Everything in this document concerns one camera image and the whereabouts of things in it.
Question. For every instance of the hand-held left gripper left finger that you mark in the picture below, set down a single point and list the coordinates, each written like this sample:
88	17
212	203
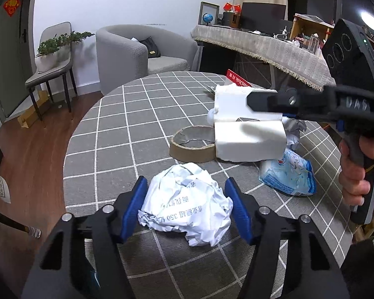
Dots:
135	207

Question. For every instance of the cardboard box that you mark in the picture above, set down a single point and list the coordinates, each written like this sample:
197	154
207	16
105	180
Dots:
31	112

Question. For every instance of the desk with patterned cloth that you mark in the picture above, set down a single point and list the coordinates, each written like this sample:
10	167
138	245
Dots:
268	49

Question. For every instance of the white printed paper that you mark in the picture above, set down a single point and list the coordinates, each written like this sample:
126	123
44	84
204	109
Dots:
180	205

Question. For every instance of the bonsai in white pot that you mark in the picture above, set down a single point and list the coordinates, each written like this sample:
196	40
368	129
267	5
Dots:
46	62

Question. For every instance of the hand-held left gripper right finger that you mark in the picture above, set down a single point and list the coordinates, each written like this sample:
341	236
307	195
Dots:
240	208

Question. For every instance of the red card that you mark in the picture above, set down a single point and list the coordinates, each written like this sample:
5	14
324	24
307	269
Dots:
235	77

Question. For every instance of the black monitor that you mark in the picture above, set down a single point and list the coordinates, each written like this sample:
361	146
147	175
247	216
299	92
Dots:
263	15

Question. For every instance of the brown speaker box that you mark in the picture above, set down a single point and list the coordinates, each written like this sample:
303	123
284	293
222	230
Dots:
230	18

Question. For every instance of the white ball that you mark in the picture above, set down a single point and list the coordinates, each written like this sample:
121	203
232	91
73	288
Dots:
211	116

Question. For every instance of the picture frame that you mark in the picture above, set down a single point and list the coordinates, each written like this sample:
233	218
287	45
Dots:
209	7

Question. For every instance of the red diamond door decoration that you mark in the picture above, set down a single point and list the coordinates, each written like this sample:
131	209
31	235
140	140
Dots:
11	5

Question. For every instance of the person's right hand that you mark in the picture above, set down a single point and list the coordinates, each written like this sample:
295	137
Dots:
353	183

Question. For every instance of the wooden desk shelf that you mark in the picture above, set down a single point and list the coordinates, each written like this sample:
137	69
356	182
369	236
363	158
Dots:
308	21

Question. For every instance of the round ceiling lamp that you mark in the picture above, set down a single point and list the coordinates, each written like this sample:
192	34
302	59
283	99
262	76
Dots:
371	21

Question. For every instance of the black bag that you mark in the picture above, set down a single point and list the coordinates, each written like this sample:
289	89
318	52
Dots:
149	48

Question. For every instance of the grey door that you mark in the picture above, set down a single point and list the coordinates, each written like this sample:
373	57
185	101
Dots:
6	68

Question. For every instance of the white foam block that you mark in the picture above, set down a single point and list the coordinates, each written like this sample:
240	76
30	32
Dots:
246	143
230	102

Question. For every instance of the grey armchair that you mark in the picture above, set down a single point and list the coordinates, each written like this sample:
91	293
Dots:
121	59

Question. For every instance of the blue and white plastic bag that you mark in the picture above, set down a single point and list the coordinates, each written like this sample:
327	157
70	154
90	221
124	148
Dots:
286	174

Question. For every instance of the dark wooden rod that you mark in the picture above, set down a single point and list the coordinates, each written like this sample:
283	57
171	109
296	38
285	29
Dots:
12	224

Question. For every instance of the small red flags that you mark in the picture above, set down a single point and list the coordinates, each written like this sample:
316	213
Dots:
232	7

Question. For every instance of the small blue globe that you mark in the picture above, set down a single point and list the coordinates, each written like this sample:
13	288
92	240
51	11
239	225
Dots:
207	18

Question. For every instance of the grey dining chair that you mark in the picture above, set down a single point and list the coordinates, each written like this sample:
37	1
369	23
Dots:
46	74

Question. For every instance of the crumpled silver foil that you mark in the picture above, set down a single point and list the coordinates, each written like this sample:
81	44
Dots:
294	134

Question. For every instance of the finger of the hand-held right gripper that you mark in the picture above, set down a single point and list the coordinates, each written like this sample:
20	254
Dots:
268	101

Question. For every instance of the small white clock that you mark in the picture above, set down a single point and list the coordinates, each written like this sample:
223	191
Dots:
282	36

